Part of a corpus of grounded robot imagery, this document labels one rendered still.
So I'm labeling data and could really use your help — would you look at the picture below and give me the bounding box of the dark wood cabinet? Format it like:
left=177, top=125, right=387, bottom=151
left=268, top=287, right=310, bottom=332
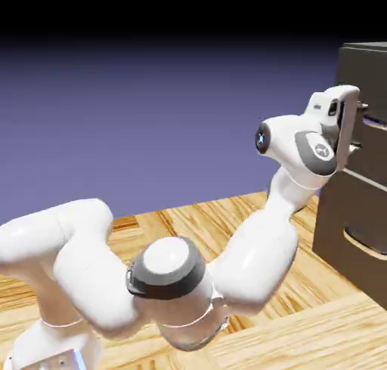
left=311, top=41, right=387, bottom=304

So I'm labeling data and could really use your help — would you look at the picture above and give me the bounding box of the dark wood drawer front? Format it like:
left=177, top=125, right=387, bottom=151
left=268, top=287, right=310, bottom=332
left=347, top=118, right=387, bottom=193
left=334, top=45, right=387, bottom=121
left=311, top=169, right=387, bottom=304

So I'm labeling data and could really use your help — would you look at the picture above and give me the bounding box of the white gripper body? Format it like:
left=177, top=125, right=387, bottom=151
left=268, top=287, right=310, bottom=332
left=333, top=85, right=361, bottom=172

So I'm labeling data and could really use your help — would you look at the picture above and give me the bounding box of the curved pale drawer handle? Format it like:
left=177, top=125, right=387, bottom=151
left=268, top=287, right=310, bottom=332
left=342, top=224, right=387, bottom=261

